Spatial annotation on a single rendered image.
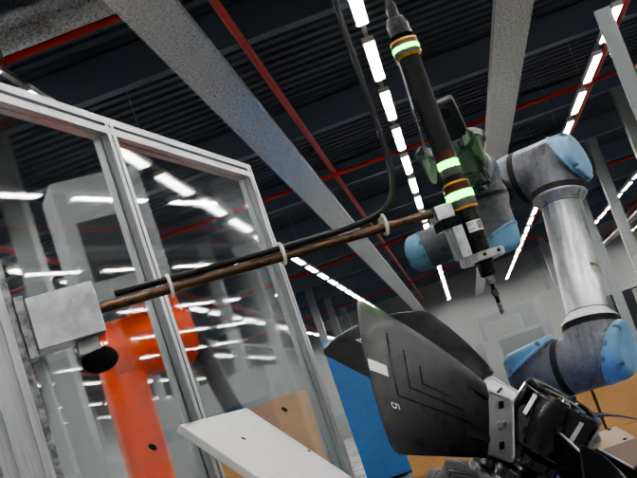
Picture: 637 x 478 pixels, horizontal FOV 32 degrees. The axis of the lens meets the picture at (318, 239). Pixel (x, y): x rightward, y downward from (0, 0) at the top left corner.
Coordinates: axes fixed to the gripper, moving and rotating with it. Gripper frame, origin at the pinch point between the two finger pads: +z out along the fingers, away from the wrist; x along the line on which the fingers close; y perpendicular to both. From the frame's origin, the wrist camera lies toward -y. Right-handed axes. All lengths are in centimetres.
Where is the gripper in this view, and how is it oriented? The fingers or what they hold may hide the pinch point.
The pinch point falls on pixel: (444, 139)
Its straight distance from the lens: 182.2
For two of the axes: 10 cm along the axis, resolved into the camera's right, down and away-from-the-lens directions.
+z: -2.9, -0.5, -9.6
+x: -9.0, 3.5, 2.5
